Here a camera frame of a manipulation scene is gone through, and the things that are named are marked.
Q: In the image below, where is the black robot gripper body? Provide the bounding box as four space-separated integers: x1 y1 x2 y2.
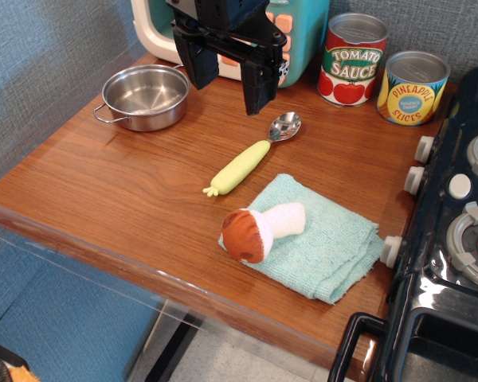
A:
167 1 287 65

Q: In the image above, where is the small steel pot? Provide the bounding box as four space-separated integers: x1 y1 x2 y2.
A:
93 64 190 132

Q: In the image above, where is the white lower stove knob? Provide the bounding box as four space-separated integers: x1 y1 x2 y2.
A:
379 236 402 268

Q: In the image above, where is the light teal folded cloth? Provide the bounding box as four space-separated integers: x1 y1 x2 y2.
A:
242 173 383 304

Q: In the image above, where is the white stove knob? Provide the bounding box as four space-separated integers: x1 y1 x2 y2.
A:
414 136 434 164
379 236 402 268
404 166 425 196

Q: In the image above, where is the orange plush object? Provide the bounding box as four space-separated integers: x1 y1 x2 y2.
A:
7 366 40 382

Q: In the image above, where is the white middle stove knob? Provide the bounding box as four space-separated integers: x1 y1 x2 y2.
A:
404 166 425 196

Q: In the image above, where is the black toy stove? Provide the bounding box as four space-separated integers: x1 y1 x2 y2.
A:
328 68 478 381

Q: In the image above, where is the black tray corner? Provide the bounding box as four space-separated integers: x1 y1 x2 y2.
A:
0 337 29 382

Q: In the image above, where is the pineapple slices can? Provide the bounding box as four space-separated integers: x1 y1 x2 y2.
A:
377 51 450 127

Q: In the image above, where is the teal toy microwave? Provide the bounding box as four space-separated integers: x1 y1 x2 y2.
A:
131 0 330 88

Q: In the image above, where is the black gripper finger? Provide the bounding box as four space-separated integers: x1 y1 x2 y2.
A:
173 27 219 90
241 51 281 115

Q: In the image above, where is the plush toy mushroom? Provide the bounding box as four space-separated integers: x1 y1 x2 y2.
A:
220 202 306 263

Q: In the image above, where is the tomato sauce can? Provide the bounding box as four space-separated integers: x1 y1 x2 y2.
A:
318 13 389 106

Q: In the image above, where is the spoon with green handle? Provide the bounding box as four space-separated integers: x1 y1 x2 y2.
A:
202 111 302 197

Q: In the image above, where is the white upper stove knob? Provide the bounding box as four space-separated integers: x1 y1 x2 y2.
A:
414 136 434 164

